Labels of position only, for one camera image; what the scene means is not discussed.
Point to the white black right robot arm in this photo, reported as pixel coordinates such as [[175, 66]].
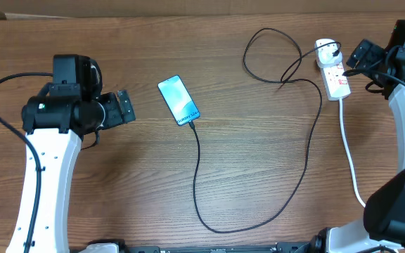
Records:
[[382, 226]]

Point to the white power strip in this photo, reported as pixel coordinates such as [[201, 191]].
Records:
[[336, 84]]

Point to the black Samsung Galaxy smartphone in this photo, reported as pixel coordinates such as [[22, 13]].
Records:
[[178, 100]]

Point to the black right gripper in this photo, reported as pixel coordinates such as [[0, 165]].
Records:
[[370, 54]]

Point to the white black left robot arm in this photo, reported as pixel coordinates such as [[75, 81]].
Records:
[[54, 123]]

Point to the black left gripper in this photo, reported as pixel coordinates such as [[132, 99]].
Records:
[[116, 117]]

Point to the brown cardboard backdrop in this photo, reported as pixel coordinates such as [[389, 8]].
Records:
[[133, 8]]

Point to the white USB wall charger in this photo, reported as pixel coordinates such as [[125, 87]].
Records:
[[327, 53]]

